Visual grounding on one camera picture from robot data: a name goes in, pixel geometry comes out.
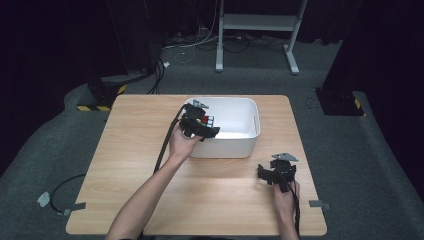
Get white plastic storage box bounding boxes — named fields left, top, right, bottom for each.
left=182, top=96, right=262, bottom=160

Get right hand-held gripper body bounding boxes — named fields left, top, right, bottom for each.
left=265, top=152, right=300, bottom=194

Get white metal stand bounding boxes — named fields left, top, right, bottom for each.
left=215, top=0, right=309, bottom=76

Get hand-held gripper black cable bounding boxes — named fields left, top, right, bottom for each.
left=153, top=103, right=190, bottom=175
left=276, top=165, right=302, bottom=240

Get thin black floor cable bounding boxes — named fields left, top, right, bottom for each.
left=49, top=173, right=87, bottom=214

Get left hand-held gripper black cable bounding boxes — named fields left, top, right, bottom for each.
left=153, top=103, right=190, bottom=175

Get multicoloured puzzle cube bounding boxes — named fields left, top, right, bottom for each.
left=195, top=114, right=216, bottom=130

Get grey tape strip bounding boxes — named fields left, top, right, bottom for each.
left=308, top=199, right=332, bottom=211
left=61, top=201, right=88, bottom=216

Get person's left hand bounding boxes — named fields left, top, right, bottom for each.
left=167, top=125, right=205, bottom=165

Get white floor cable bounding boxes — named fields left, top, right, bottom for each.
left=162, top=0, right=221, bottom=65

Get person's right hand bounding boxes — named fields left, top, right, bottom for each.
left=272, top=179, right=302, bottom=219

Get right hand-held gripper black cable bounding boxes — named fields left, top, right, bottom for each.
left=276, top=165, right=302, bottom=240

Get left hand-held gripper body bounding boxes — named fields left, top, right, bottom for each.
left=179, top=99, right=212, bottom=138

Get black yellow-striped stand base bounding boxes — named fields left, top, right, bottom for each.
left=314, top=87, right=366, bottom=118
left=76, top=77, right=129, bottom=113

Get black cables under stand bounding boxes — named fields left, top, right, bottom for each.
left=196, top=33, right=288, bottom=54

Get black floor cable bundle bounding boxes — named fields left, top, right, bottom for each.
left=146, top=57, right=167, bottom=96

